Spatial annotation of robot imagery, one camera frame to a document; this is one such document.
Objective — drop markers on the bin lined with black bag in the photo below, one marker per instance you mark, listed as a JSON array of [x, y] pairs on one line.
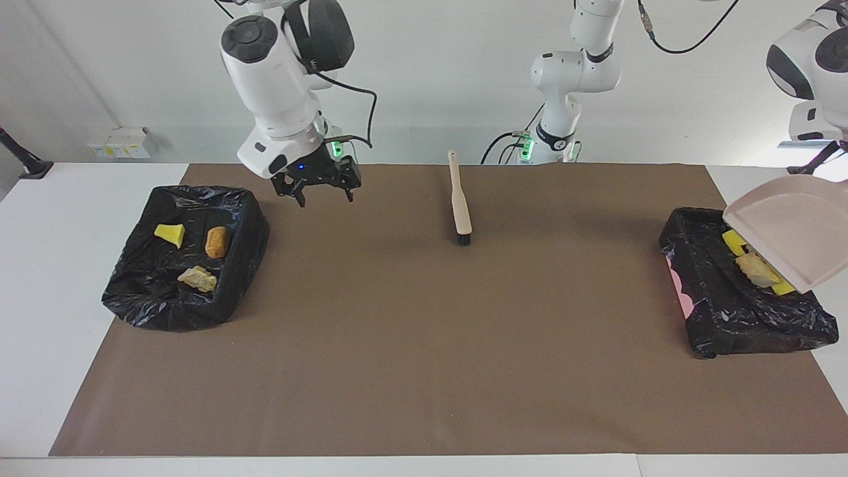
[[146, 305]]

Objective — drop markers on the small yellow sponge wedge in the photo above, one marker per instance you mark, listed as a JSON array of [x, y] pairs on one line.
[[170, 235]]

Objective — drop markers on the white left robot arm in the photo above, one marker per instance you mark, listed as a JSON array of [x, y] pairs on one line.
[[570, 73]]

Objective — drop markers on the white wall socket box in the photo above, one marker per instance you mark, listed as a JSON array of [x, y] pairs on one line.
[[119, 142]]

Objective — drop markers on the black camera stand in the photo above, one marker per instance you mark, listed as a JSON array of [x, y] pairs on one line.
[[818, 159], [30, 165]]

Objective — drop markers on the beige foam chunk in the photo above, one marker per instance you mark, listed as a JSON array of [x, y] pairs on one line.
[[755, 268]]

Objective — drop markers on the beige hand brush black bristles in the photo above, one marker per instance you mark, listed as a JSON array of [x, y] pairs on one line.
[[460, 205]]

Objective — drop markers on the beige plastic dustpan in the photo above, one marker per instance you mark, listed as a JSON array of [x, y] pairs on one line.
[[795, 232]]

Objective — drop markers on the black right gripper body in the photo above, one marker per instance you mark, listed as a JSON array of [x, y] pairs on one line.
[[305, 169]]

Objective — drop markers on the brown bread roll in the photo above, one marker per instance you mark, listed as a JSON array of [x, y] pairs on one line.
[[217, 242]]

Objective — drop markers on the brown table mat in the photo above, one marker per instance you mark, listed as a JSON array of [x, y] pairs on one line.
[[371, 411]]

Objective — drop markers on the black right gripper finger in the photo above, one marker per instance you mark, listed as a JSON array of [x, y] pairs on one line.
[[351, 179], [295, 195]]

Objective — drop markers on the pale flaky pastry piece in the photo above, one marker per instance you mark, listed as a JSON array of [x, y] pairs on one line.
[[197, 279]]

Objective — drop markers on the pink bin with black bag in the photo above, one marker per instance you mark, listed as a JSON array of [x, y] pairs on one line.
[[735, 311]]

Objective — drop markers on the yellow sponge with green back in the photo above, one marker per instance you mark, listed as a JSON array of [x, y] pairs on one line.
[[784, 288]]

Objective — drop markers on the yellow sponge piece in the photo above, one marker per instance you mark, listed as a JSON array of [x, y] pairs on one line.
[[733, 242]]

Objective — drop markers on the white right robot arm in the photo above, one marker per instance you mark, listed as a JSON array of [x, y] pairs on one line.
[[271, 93]]

